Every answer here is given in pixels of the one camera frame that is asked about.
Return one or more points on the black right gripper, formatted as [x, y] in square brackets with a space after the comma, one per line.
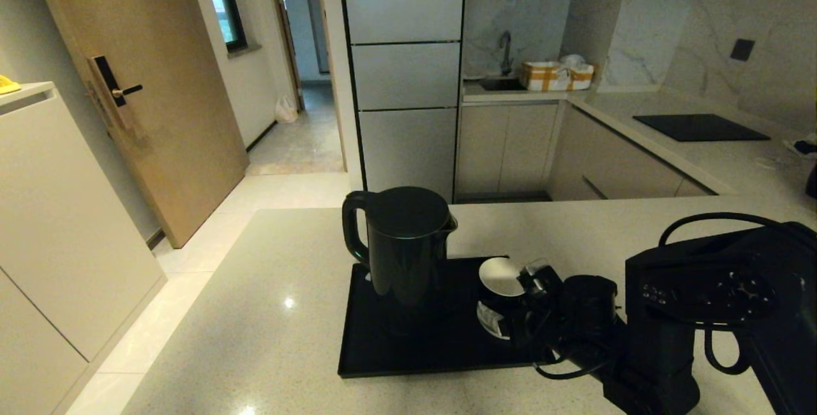
[539, 329]

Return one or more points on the white saucer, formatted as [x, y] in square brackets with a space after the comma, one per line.
[491, 322]

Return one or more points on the black cup white inside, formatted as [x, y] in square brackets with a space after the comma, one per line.
[499, 278]

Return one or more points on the black electric kettle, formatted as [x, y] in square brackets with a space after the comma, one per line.
[408, 262]

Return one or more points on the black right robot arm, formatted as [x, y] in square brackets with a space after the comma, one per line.
[702, 294]

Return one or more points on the black rectangular serving tray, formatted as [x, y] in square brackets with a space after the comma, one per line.
[415, 357]

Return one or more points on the beige cabinet under cooktop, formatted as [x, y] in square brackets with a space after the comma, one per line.
[619, 166]

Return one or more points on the beige cabinet under sink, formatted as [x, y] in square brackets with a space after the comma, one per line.
[504, 147]

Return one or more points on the dark kitchen sink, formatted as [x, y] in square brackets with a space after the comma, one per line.
[501, 83]

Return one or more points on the cardboard box with yellow tape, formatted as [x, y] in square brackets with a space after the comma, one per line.
[544, 76]

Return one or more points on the black induction cooktop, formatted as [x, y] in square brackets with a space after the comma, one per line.
[700, 126]

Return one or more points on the white crumpled bag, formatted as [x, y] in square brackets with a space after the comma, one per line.
[573, 61]

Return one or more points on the metal kitchen faucet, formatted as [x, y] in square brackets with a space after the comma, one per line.
[505, 50]

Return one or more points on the grey refrigerator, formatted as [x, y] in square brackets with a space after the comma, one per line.
[405, 76]

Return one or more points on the dark round object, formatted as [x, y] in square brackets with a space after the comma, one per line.
[812, 182]

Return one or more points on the white plastic bag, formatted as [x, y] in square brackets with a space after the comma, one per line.
[286, 110]

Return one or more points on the light wooden door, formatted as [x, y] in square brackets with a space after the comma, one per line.
[166, 83]

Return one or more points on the dark framed window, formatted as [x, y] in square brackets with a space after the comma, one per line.
[228, 0]

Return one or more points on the white storage cabinet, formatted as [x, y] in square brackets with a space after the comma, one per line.
[57, 223]

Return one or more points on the yellow object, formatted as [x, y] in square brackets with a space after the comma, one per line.
[7, 85]

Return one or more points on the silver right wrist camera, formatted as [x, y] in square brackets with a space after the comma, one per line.
[542, 278]

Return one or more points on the black wall socket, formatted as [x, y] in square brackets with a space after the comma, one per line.
[742, 50]

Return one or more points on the wooden door frame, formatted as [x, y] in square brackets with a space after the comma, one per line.
[288, 38]

